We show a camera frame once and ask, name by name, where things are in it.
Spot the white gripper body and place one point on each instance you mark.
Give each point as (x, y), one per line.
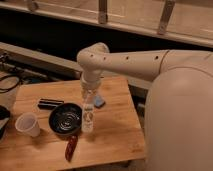
(89, 84)

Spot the clear bottle with white label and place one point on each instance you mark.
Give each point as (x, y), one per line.
(88, 112)

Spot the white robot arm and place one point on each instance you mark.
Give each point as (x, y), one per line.
(179, 103)

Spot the blue sponge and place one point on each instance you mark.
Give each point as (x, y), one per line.
(99, 101)

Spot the black bowl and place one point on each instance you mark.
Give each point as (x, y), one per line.
(65, 119)

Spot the black rectangular case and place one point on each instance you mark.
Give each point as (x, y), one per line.
(49, 104)

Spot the red chili pepper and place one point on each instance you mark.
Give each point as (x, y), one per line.
(70, 148)

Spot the translucent plastic cup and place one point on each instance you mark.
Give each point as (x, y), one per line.
(27, 123)

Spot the dark object at left edge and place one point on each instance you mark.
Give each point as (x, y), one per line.
(4, 118)

